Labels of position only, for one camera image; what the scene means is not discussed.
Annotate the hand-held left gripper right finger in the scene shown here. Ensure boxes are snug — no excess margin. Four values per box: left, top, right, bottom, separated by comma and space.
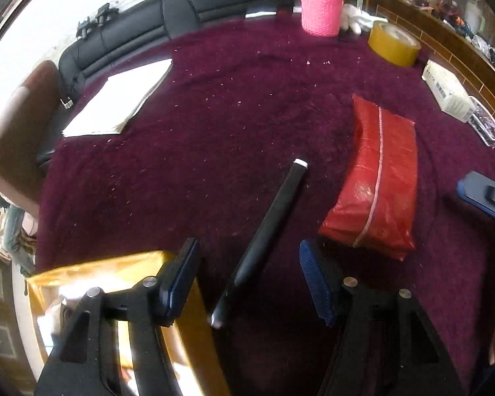
298, 239, 465, 396

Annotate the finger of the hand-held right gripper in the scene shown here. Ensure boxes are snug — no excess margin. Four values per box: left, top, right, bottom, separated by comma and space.
456, 170, 495, 229

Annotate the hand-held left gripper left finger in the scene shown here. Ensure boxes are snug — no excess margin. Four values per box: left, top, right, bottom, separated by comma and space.
33, 237, 203, 396

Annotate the gold tray with white base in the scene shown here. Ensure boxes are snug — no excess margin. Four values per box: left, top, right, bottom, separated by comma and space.
25, 249, 232, 396

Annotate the black marker pen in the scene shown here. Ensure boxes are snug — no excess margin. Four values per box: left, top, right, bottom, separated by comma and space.
207, 159, 308, 330

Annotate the red plastic packet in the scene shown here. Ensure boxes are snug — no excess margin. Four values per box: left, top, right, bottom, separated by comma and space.
317, 93, 418, 261

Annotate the clear plastic case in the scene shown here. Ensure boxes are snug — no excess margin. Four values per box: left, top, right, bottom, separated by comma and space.
466, 96, 495, 147

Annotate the white cardboard box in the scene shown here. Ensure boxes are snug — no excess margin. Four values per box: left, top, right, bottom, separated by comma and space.
421, 60, 477, 122

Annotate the wooden glass cabinet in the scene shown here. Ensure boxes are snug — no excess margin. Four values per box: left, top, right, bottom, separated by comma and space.
357, 0, 495, 133

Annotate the yellow tape roll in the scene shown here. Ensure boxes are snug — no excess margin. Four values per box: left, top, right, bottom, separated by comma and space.
368, 21, 421, 68

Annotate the white jug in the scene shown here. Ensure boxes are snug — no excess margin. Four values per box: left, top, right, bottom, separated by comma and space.
464, 0, 487, 36

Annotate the white paper stack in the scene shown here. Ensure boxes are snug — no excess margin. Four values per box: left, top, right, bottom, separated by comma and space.
62, 58, 174, 138

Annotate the brown chair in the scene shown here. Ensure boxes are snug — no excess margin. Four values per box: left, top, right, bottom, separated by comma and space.
0, 60, 64, 215

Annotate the black leather sofa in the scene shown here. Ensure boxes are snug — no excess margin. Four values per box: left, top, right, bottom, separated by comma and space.
36, 0, 304, 170

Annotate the black gadget on sofa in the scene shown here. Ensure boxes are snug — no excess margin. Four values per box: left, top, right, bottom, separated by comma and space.
76, 3, 120, 41

